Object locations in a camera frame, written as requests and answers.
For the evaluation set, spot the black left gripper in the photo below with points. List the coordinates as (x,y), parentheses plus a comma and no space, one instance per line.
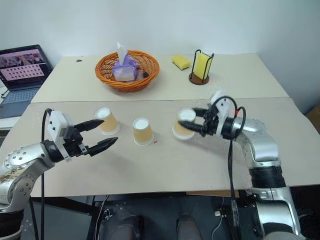
(75,143)

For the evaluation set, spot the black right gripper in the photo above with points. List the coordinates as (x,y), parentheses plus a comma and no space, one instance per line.
(210,122)

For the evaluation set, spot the orange paper cup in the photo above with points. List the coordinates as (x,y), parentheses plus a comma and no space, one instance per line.
(108,123)
(142,133)
(187,115)

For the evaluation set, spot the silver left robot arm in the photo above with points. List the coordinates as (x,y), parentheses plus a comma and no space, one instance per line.
(22,155)

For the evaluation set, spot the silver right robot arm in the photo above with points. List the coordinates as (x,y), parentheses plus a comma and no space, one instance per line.
(265,147)

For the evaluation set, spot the orange woven basket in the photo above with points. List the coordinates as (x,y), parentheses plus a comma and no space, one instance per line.
(125,86)

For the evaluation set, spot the yellow sponge with dark underside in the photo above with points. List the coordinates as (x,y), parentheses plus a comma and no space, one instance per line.
(180,60)

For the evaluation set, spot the small dark object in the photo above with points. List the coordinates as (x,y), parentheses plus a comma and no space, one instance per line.
(145,74)

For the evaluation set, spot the purple tissue pack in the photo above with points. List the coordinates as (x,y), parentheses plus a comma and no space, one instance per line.
(123,71)

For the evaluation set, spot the small black scrap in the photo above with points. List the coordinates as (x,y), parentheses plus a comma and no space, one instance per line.
(79,60)

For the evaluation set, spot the dark rounded shape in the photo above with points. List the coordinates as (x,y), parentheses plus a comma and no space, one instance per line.
(120,228)
(188,228)

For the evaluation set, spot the open laptop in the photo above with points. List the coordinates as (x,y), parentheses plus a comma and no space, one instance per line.
(21,67)

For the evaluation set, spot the brown cardboard box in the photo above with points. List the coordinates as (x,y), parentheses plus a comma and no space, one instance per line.
(314,113)

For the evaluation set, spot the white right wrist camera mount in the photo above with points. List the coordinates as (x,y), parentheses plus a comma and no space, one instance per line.
(221,106)

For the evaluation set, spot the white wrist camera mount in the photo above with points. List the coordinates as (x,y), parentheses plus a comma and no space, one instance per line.
(221,106)
(58,122)

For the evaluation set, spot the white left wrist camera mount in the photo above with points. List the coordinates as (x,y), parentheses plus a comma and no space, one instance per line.
(58,122)

